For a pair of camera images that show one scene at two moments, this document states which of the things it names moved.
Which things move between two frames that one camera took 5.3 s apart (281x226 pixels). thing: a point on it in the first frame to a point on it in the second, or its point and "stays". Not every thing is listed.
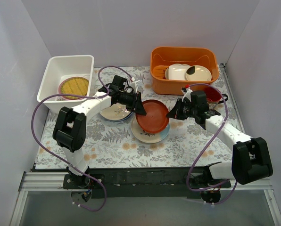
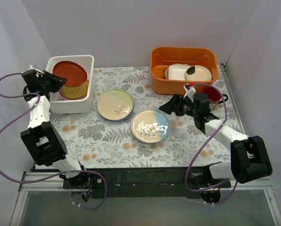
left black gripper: x=136 y=101 to x=49 y=81
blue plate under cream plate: x=127 y=117 stays
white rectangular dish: x=177 y=72 stays
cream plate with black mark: x=198 y=73 stays
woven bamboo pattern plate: x=74 y=85 stays
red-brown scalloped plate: x=156 y=120 to x=74 y=72
